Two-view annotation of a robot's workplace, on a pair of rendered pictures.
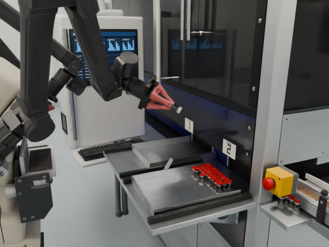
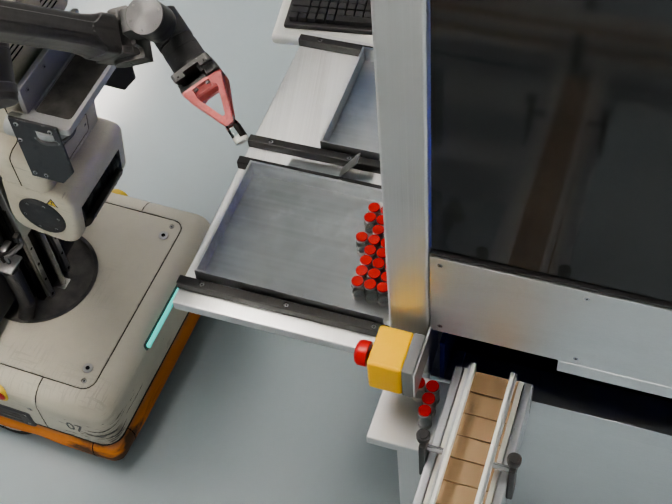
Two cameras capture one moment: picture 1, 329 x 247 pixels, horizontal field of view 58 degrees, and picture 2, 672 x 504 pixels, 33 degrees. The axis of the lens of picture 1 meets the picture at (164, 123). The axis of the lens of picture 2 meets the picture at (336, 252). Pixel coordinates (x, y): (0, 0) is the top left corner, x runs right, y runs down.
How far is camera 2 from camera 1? 1.44 m
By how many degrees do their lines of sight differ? 51
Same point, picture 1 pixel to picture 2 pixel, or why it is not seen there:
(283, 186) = (375, 376)
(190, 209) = (256, 302)
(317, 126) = (543, 308)
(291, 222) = (385, 434)
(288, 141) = (454, 302)
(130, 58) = (144, 18)
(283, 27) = (391, 112)
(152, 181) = (291, 188)
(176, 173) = (353, 194)
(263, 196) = not seen: hidden behind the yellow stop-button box
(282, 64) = (405, 174)
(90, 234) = not seen: hidden behind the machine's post
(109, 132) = not seen: outside the picture
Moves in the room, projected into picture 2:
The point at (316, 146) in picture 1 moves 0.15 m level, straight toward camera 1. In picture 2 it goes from (547, 339) to (451, 372)
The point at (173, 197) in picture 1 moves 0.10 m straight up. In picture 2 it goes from (275, 253) to (268, 218)
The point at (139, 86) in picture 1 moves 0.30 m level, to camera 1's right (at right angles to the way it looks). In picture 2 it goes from (174, 64) to (321, 159)
